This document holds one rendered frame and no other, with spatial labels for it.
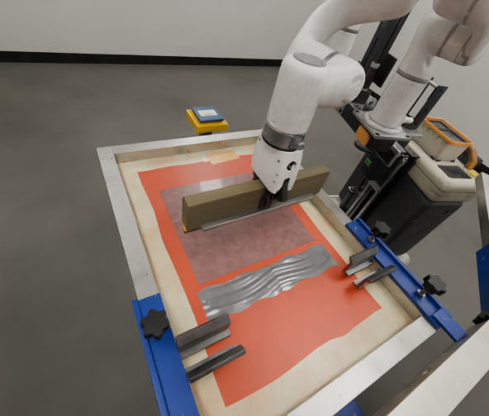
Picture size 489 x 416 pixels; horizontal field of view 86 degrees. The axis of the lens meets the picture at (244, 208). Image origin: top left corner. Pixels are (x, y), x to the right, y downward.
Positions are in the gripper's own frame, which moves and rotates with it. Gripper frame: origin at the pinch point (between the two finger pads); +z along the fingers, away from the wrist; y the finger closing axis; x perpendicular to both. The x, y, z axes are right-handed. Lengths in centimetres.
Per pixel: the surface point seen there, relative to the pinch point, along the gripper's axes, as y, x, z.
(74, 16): 346, 16, 63
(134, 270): -2.3, 28.9, 10.2
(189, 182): 22.5, 8.2, 13.9
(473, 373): -46, -19, 5
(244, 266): -8.4, 5.8, 13.9
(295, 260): -11.9, -6.8, 13.6
